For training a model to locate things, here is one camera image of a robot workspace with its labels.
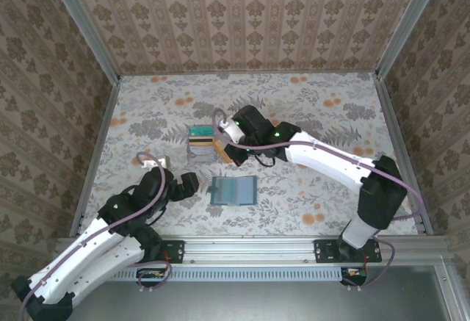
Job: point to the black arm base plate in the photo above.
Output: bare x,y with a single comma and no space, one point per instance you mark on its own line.
323,251
176,251

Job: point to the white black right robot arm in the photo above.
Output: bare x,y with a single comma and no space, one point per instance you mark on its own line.
330,163

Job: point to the aluminium side rail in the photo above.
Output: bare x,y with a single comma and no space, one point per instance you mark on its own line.
94,155
404,152

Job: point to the aluminium frame bar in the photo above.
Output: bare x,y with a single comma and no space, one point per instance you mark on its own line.
449,291

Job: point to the stack of coloured blocks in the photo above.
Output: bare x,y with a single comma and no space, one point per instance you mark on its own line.
200,155

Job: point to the aluminium corner post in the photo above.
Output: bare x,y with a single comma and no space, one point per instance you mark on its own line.
407,23
84,27

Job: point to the grey metal sheet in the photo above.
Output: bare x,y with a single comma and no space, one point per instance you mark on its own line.
257,302

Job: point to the long aluminium mounting rail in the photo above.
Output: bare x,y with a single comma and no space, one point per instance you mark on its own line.
249,251

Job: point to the black controller board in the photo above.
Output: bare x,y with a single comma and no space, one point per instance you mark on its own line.
354,275
152,275

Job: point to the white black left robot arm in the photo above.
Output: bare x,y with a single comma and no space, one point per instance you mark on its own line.
73,262

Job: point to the teal credit card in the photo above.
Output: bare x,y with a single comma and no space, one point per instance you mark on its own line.
201,131

